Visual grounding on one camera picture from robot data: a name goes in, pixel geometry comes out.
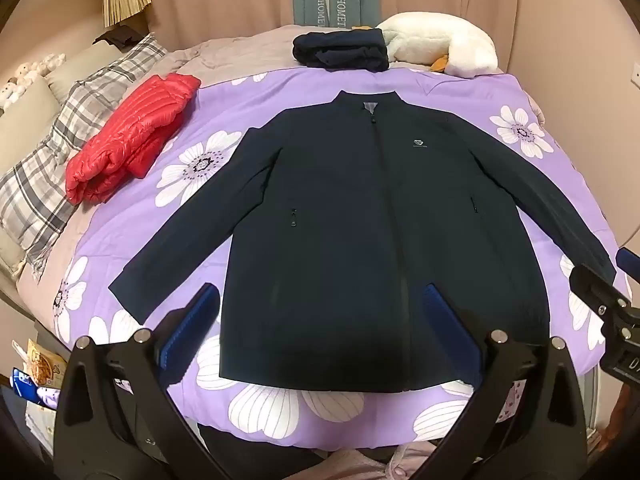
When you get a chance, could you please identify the white plush goose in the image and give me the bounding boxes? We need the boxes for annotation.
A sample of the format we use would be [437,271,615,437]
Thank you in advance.
[376,11,499,79]

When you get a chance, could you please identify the purple floral duvet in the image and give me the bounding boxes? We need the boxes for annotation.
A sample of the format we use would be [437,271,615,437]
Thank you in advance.
[50,67,632,453]

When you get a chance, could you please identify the red down jacket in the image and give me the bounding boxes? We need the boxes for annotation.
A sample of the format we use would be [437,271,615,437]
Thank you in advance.
[65,73,202,206]

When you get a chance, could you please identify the orange snack packet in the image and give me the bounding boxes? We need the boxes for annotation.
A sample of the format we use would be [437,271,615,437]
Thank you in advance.
[25,338,68,388]

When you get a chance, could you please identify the navy zip jacket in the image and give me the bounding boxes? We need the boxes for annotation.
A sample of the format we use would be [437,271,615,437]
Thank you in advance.
[108,89,617,395]

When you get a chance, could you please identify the row of small plush toys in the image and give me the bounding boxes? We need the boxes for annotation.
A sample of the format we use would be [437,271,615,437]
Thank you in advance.
[0,52,68,111]

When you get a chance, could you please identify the blue packet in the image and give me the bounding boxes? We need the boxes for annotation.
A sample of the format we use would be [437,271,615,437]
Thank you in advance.
[10,367,41,403]

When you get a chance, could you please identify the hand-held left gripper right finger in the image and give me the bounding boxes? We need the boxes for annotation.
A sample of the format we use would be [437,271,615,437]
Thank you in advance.
[424,283,589,480]

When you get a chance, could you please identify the pink curtain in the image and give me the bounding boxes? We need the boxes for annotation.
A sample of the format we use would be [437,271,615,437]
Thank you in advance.
[135,0,521,61]

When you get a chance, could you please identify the folded navy clothes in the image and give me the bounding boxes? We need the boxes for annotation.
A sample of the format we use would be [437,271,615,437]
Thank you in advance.
[292,29,390,73]

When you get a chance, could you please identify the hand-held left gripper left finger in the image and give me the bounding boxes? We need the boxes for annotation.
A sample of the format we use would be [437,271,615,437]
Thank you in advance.
[54,282,222,480]

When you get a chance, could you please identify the grey plaid pillow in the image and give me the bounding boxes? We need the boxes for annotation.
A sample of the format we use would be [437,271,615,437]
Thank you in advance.
[0,32,168,281]

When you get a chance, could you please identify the beige pillow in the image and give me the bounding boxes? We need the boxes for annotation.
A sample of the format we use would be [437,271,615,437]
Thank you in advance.
[0,77,61,171]
[45,42,136,103]

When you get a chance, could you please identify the dark brown cloth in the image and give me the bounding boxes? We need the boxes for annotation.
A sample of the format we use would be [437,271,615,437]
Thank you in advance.
[92,25,146,51]

